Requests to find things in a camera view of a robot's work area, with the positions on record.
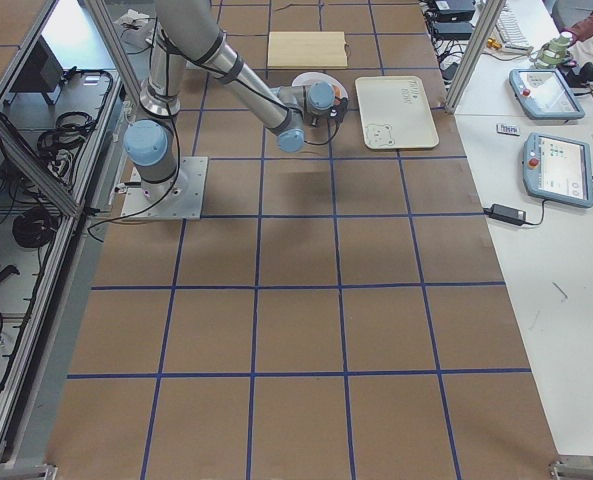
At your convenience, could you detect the white round plate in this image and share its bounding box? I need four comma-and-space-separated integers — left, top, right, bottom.
291, 71, 350, 104

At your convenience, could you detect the aluminium frame post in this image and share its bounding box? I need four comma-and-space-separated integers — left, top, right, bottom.
444, 0, 505, 114

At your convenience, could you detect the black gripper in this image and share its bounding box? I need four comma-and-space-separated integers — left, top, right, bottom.
325, 97, 349, 123

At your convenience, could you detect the teach pendant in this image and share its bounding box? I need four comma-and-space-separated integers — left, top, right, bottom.
508, 69, 585, 121
522, 133, 593, 208

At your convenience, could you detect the upper teach pendant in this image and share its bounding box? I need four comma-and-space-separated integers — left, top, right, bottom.
508, 69, 585, 121

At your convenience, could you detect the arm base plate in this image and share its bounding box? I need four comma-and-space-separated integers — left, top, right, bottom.
120, 156, 208, 221

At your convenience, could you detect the lower teach pendant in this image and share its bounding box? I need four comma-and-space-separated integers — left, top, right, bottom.
522, 133, 593, 208

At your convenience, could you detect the black power brick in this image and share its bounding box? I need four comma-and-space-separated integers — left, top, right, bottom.
483, 203, 526, 226

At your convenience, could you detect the white keyboard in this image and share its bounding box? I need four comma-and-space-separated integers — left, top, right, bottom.
495, 9, 533, 54

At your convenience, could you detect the bamboo cutting board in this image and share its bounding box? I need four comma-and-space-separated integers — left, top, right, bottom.
267, 31, 348, 70

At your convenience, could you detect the cream bear tray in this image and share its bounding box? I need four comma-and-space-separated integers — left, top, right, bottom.
355, 76, 439, 150

